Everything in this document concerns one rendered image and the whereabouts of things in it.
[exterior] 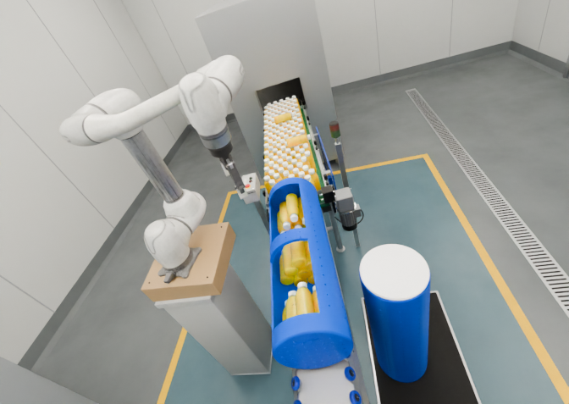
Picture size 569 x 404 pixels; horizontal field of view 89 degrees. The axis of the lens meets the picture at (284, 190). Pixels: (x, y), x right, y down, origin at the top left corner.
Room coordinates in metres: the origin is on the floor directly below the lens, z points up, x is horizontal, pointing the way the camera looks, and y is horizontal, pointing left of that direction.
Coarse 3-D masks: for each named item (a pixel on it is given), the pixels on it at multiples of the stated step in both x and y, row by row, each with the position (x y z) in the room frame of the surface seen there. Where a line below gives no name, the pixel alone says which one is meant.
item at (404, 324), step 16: (368, 304) 0.67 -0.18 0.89; (384, 304) 0.60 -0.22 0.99; (400, 304) 0.57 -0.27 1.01; (416, 304) 0.56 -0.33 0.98; (384, 320) 0.60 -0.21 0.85; (400, 320) 0.57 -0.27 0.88; (416, 320) 0.56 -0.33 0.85; (384, 336) 0.61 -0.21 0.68; (400, 336) 0.57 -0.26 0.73; (416, 336) 0.56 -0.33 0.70; (384, 352) 0.63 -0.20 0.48; (400, 352) 0.57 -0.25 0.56; (416, 352) 0.56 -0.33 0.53; (384, 368) 0.64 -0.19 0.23; (400, 368) 0.58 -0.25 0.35; (416, 368) 0.56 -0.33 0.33
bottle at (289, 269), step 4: (288, 244) 0.96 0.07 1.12; (284, 248) 0.94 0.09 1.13; (288, 248) 0.93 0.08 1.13; (284, 252) 0.92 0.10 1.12; (288, 252) 0.91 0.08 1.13; (284, 256) 0.90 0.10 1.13; (288, 256) 0.89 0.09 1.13; (284, 260) 0.88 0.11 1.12; (288, 260) 0.87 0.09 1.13; (284, 264) 0.85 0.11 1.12; (288, 264) 0.84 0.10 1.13; (284, 268) 0.83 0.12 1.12; (288, 268) 0.83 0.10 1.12; (292, 268) 0.82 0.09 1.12; (296, 268) 0.82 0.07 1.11; (284, 272) 0.83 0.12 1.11; (288, 272) 0.83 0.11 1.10; (292, 272) 0.83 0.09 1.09; (296, 272) 0.82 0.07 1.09
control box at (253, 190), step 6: (246, 174) 1.74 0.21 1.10; (252, 174) 1.71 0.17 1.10; (246, 180) 1.67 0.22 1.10; (252, 180) 1.64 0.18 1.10; (258, 180) 1.72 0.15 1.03; (252, 186) 1.57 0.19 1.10; (258, 186) 1.65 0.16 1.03; (252, 192) 1.54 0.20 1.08; (258, 192) 1.59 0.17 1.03; (246, 198) 1.55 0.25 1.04; (252, 198) 1.54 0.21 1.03; (258, 198) 1.54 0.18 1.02
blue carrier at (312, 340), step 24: (288, 192) 1.33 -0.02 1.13; (312, 192) 1.22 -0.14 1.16; (312, 216) 1.01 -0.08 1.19; (288, 240) 0.88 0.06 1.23; (312, 240) 0.86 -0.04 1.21; (312, 264) 0.73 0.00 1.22; (288, 288) 0.82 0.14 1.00; (336, 288) 0.64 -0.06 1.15; (336, 312) 0.53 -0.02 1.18; (288, 336) 0.49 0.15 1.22; (312, 336) 0.47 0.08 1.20; (336, 336) 0.46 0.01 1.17; (288, 360) 0.49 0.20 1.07; (312, 360) 0.48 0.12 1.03; (336, 360) 0.46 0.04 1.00
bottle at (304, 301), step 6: (300, 288) 0.68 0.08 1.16; (306, 288) 0.68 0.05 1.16; (300, 294) 0.65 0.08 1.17; (306, 294) 0.65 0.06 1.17; (300, 300) 0.63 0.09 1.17; (306, 300) 0.62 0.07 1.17; (300, 306) 0.61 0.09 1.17; (306, 306) 0.60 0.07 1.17; (312, 306) 0.60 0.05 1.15; (300, 312) 0.59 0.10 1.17; (306, 312) 0.58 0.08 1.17; (312, 312) 0.58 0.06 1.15
